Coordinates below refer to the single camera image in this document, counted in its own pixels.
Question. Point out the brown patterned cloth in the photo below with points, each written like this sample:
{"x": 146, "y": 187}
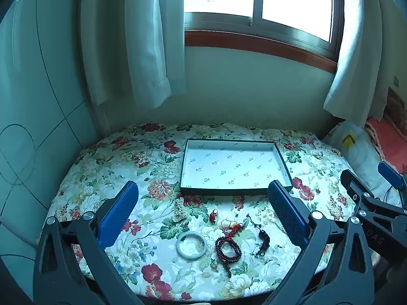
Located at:
{"x": 396, "y": 101}

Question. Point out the red knot charm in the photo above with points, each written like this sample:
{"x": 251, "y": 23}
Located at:
{"x": 233, "y": 231}

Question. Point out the white printed box tray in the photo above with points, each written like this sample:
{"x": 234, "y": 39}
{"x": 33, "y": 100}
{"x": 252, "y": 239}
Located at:
{"x": 229, "y": 165}

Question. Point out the dark tassel pendant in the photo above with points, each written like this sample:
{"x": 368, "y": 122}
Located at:
{"x": 263, "y": 238}

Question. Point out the small red gold pendant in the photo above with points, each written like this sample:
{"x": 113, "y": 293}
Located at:
{"x": 212, "y": 217}

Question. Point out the white jade bangle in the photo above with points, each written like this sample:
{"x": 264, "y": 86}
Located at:
{"x": 191, "y": 255}

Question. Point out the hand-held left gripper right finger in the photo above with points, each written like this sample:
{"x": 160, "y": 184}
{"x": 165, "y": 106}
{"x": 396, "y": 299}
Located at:
{"x": 286, "y": 213}

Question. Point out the pearl rhinestone brooch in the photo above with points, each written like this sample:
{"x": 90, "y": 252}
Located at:
{"x": 231, "y": 221}

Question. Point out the floral tablecloth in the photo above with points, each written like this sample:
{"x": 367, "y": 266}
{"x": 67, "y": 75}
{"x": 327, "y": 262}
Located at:
{"x": 152, "y": 165}

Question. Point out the white plastic bag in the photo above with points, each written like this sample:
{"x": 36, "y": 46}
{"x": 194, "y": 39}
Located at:
{"x": 359, "y": 152}

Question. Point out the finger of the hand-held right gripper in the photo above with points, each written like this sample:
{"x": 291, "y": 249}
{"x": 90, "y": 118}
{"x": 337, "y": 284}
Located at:
{"x": 389, "y": 173}
{"x": 353, "y": 182}

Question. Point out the white curtain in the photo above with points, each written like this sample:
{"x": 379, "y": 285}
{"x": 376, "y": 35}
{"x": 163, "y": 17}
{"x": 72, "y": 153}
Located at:
{"x": 127, "y": 38}
{"x": 353, "y": 70}

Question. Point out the pink cloth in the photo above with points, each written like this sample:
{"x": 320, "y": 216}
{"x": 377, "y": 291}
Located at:
{"x": 389, "y": 139}

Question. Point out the rhinestone hair clip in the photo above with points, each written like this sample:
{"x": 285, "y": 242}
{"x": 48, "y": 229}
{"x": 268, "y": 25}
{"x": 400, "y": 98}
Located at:
{"x": 179, "y": 211}

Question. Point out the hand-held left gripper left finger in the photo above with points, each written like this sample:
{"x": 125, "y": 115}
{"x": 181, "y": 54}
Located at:
{"x": 119, "y": 211}

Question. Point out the white wardrobe with line pattern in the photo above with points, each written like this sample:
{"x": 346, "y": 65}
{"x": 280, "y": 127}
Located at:
{"x": 38, "y": 101}

